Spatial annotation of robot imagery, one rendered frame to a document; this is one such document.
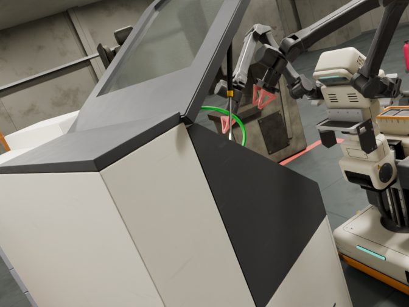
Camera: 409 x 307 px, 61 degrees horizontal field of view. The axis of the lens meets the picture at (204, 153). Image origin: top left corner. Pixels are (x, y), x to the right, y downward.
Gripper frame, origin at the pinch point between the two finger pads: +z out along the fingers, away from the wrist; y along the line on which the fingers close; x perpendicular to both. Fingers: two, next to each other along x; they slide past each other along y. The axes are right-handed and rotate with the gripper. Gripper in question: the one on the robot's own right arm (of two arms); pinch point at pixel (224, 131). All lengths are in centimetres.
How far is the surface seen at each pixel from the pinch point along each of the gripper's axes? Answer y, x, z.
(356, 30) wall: -814, -631, -664
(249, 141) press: -160, -185, -44
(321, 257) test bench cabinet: -41, 36, 40
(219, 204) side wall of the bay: 26, 48, 31
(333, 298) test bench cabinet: -56, 37, 55
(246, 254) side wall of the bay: 9, 47, 43
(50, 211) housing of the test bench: 63, 17, 49
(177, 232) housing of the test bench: 39, 53, 41
